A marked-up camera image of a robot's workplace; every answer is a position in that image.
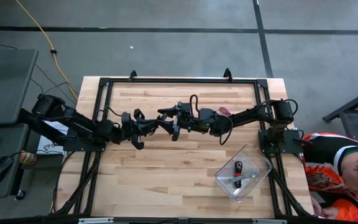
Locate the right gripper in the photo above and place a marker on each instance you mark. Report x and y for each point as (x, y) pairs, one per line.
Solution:
(194, 119)

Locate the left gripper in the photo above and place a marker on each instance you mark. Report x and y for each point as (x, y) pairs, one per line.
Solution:
(138, 129)

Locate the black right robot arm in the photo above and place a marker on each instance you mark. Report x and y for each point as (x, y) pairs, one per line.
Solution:
(247, 115)

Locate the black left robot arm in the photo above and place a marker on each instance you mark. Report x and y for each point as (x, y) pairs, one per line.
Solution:
(82, 126)

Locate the clear plastic container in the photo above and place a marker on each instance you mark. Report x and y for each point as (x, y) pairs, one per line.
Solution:
(253, 158)

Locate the white paper sheet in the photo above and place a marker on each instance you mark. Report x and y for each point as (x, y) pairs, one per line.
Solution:
(47, 146)

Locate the yellow snack bag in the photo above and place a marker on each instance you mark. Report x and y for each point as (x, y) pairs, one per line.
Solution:
(28, 158)

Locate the black round knob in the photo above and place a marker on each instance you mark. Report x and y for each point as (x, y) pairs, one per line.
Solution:
(20, 195)

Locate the grey office desk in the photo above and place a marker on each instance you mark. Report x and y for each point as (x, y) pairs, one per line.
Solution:
(8, 87)

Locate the black computer mouse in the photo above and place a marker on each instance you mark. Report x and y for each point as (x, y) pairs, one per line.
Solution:
(0, 169)

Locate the person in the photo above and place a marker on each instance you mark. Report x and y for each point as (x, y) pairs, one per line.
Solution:
(328, 149)

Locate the black metal table frame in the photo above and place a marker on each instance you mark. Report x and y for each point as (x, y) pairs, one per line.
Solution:
(182, 80)

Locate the black frame clamp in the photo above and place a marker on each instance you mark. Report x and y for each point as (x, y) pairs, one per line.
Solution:
(227, 74)
(133, 75)

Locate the silver metal bracket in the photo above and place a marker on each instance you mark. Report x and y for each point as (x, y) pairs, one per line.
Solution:
(269, 221)
(95, 221)

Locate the black side table frame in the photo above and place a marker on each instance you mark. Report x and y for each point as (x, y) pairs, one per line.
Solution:
(353, 102)

